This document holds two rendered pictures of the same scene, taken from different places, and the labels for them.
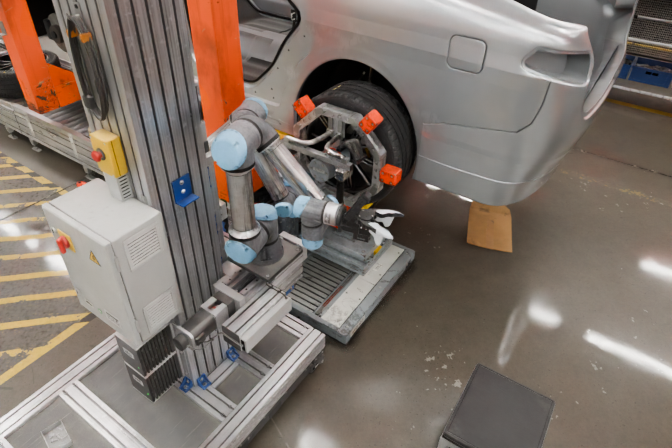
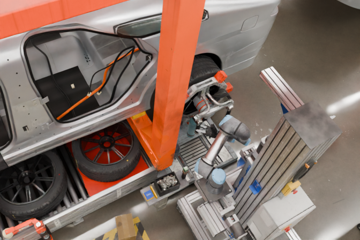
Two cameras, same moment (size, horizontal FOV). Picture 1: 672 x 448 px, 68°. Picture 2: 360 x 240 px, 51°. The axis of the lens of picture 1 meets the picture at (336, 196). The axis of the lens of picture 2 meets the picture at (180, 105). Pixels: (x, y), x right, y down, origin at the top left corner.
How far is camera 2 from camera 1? 3.14 m
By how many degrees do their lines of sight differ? 52
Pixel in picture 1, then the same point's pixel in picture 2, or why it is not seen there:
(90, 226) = (301, 210)
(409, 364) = (255, 141)
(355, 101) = (207, 73)
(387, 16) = (214, 29)
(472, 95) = (249, 35)
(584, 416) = not seen: hidden behind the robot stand
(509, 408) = not seen: hidden behind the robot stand
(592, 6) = not seen: outside the picture
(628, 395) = (293, 82)
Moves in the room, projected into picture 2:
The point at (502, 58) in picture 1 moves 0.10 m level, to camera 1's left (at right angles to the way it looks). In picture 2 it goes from (263, 16) to (260, 23)
